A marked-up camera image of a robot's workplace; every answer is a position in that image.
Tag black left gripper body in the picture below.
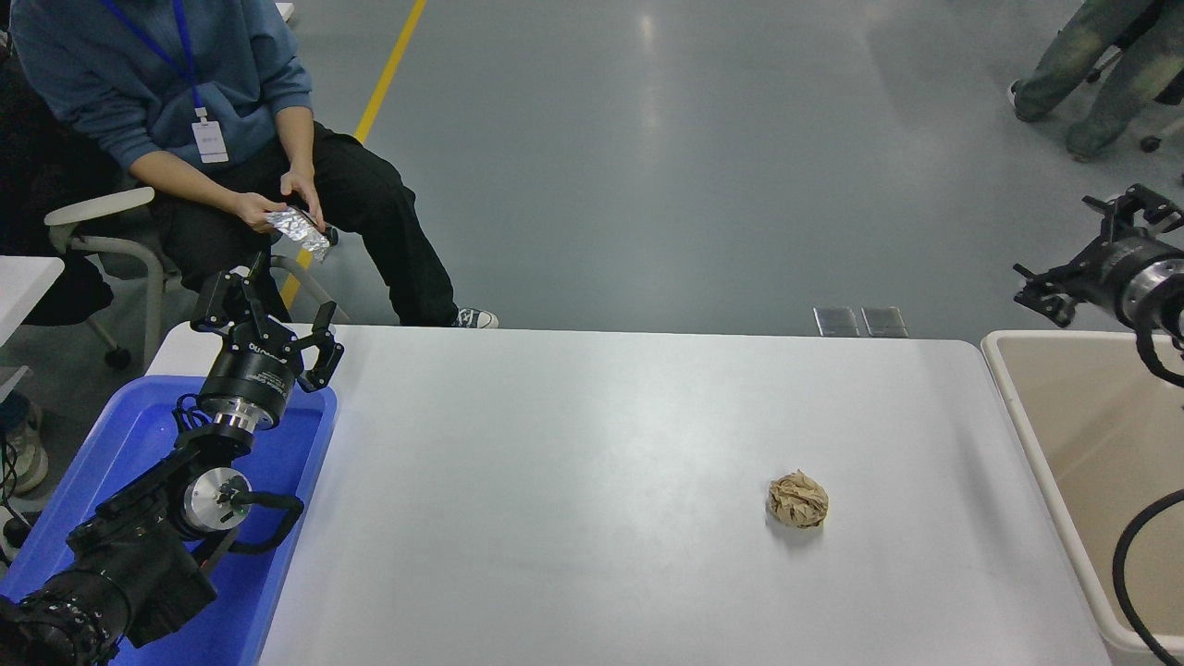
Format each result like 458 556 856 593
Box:
197 322 301 428

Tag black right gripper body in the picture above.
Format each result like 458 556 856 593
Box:
1064 232 1184 327

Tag silver foil tray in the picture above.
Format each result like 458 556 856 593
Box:
266 205 334 264

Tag person's right hand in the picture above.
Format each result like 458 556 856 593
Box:
229 190 288 234

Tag person's left hand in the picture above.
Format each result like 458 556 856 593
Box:
280 166 327 233

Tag black chair leg with caster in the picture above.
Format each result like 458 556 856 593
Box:
1084 0 1184 154

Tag large pale bin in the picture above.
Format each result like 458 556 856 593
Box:
980 329 1184 656

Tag blue plastic tray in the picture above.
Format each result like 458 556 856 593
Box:
0 374 339 666

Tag white ID badge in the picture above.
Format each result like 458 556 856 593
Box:
191 118 229 165

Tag grey office chair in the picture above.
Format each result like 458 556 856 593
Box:
43 185 351 371

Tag person in faded jeans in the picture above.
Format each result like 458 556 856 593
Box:
1006 0 1184 163

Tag small white side table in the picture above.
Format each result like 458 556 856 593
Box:
0 256 66 348

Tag black jacket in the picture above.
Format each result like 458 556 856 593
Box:
0 51 130 327

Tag pale worn shoe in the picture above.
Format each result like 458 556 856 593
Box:
0 398 49 494

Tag person with foil tray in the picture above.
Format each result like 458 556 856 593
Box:
7 0 500 330

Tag crumpled tan paper ball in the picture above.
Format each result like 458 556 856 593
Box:
766 470 831 530

